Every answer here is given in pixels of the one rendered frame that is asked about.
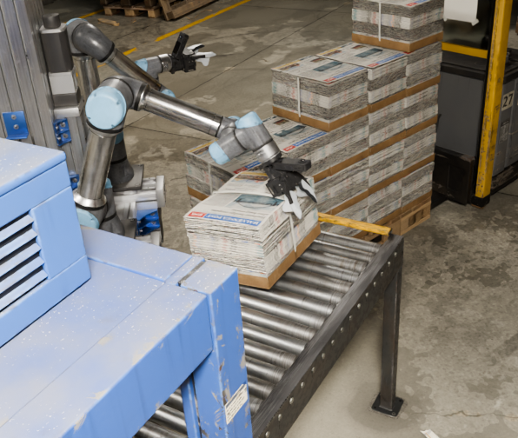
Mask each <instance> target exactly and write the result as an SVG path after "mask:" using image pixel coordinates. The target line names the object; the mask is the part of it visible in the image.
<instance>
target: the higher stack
mask: <svg viewBox="0 0 518 438"><path fill-rule="evenodd" d="M443 5H444V0H354V1H353V9H352V12H353V13H352V17H353V18H352V21H353V22H352V24H353V33H355V34H359V35H364V36H368V37H378V38H379V41H381V38H382V39H387V40H391V41H396V42H401V43H409V45H410V44H411V43H414V42H416V41H419V40H422V39H424V38H426V37H430V36H433V35H435V34H437V33H440V32H442V30H443V29H444V28H443V27H444V26H443V25H444V23H443V22H444V21H443V20H444V18H443V11H444V8H443V7H444V6H443ZM354 43H357V44H361V45H366V46H370V47H375V48H379V49H383V50H391V51H395V52H400V53H403V54H408V56H407V58H408V59H407V65H406V74H405V76H406V77H407V79H406V83H405V84H406V88H405V89H409V88H411V87H413V86H416V85H417V84H419V83H423V82H426V81H428V80H429V79H431V78H434V77H436V76H439V75H440V70H441V69H440V67H441V66H440V63H441V62H442V42H439V41H438V42H435V43H432V44H430V45H427V46H424V47H422V48H420V49H418V50H414V51H411V52H406V51H401V50H393V49H389V48H384V47H380V46H375V45H371V44H366V43H358V42H354ZM437 90H438V84H435V85H433V86H430V87H428V88H426V89H425V90H421V91H419V92H417V93H415V94H413V95H411V96H406V97H404V99H405V103H404V104H405V105H404V108H405V109H404V110H403V111H404V114H403V115H404V117H403V118H405V129H404V130H406V133H407V130H408V129H411V128H413V127H415V126H416V125H418V124H420V123H423V122H425V121H427V120H428V119H431V118H433V117H435V116H436V115H437V114H438V112H437V110H438V103H437V99H438V91H437ZM435 126H436V125H435V124H433V125H431V126H429V127H427V128H426V129H423V130H421V131H419V132H417V133H415V134H413V135H412V136H409V137H407V138H403V139H402V140H403V141H404V146H403V147H404V150H403V156H402V159H403V166H402V167H403V170H405V169H407V168H408V167H410V166H412V165H414V164H416V163H418V162H420V161H422V160H423V159H425V158H427V157H429V156H432V155H433V154H434V151H435V142H436V139H435V138H436V133H435V129H436V127H435ZM434 166H435V163H434V162H431V163H428V164H426V165H424V166H422V167H421V168H419V169H417V170H415V171H414V172H412V173H410V174H408V175H406V176H405V177H403V178H401V181H402V182H401V185H402V197H401V207H404V206H405V205H407V204H409V203H410V202H413V201H414V200H415V199H417V198H418V197H420V196H423V195H424V194H426V193H428V192H429V191H430V190H431V189H432V174H433V173H432V171H433V170H434ZM430 206H431V197H429V198H428V199H426V200H424V201H423V202H420V203H419V204H417V205H415V206H414V207H413V208H411V209H409V210H407V211H406V212H404V213H402V214H400V215H399V217H400V219H401V224H400V236H402V235H403V234H405V233H406V232H408V231H410V230H411V229H412V228H414V227H416V226H417V225H419V224H420V223H422V222H424V221H426V220H427V219H429V218H430Z"/></svg>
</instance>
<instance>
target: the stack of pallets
mask: <svg viewBox="0 0 518 438"><path fill-rule="evenodd" d="M180 2H181V0H175V1H174V2H171V3H170V6H172V5H174V4H177V3H180ZM100 5H103V7H104V11H105V16H113V15H115V14H117V13H119V12H122V11H125V16H126V17H137V16H139V15H141V14H143V13H145V12H147V11H148V15H149V18H157V17H160V16H162V15H163V11H160V10H159V9H160V3H159V2H158V0H100Z"/></svg>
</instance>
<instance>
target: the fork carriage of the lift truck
mask: <svg viewBox="0 0 518 438"><path fill-rule="evenodd" d="M434 153H435V160H434V161H432V162H434V163H435V166H434V170H433V171H432V173H433V174H432V191H433V190H434V191H437V192H440V193H443V194H444V195H446V198H448V199H450V200H452V201H455V202H459V203H461V204H464V205H467V203H469V202H470V200H471V192H472V183H473V174H474V166H475V158H474V157H472V156H468V155H465V154H462V153H459V152H456V151H453V150H450V149H445V148H443V147H439V146H436V145H435V151H434Z"/></svg>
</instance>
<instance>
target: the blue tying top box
mask: <svg viewBox="0 0 518 438"><path fill-rule="evenodd" d="M65 160H66V154H65V153H64V152H63V151H61V150H57V149H50V148H45V147H41V146H37V145H33V144H28V143H21V142H17V141H12V140H9V139H4V138H0V347H1V346H2V345H4V344H5V343H6V342H7V341H8V340H10V339H11V338H12V337H13V336H15V335H16V334H18V333H19V332H20V331H22V330H23V329H25V328H26V327H27V326H28V325H30V324H31V323H32V322H34V321H35V320H36V319H37V318H38V317H40V316H41V315H42V314H44V313H45V312H46V311H48V310H49V309H51V308H52V307H53V306H54V305H56V304H57V303H58V302H60V301H61V300H62V299H63V298H64V297H66V296H67V295H68V294H70V293H71V292H72V291H74V290H75V289H77V288H78V287H79V286H81V285H82V284H83V283H84V282H86V281H87V280H89V279H90V278H91V275H90V267H89V264H88V259H87V256H86V255H85V254H86V252H85V247H84V243H83V236H82V232H81V228H80V224H79V220H78V215H77V212H76V205H75V200H74V196H73V192H72V188H71V186H70V176H69V171H68V168H67V163H66V161H65Z"/></svg>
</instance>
